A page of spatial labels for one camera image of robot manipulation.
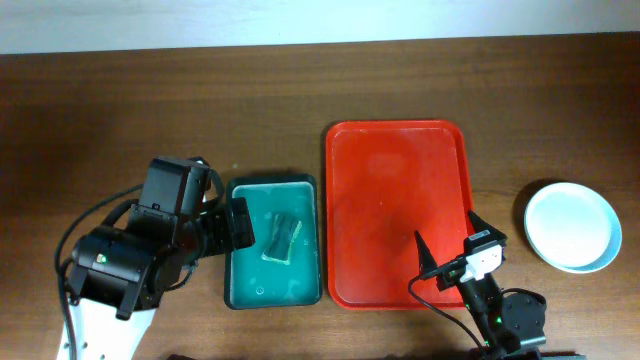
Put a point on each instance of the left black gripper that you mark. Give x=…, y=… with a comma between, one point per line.
x=241, y=222

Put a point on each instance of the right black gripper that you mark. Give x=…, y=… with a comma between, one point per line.
x=427, y=260

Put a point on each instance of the green yellow sponge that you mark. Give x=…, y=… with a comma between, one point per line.
x=285, y=230

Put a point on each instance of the white plate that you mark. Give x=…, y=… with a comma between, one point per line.
x=576, y=246
x=565, y=200

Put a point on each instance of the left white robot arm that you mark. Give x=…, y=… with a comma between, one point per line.
x=148, y=245

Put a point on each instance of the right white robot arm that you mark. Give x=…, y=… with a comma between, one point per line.
x=510, y=321

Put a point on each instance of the dark green water tray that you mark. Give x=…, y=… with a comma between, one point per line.
x=250, y=281

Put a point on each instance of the red plastic tray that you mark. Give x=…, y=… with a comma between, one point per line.
x=385, y=180

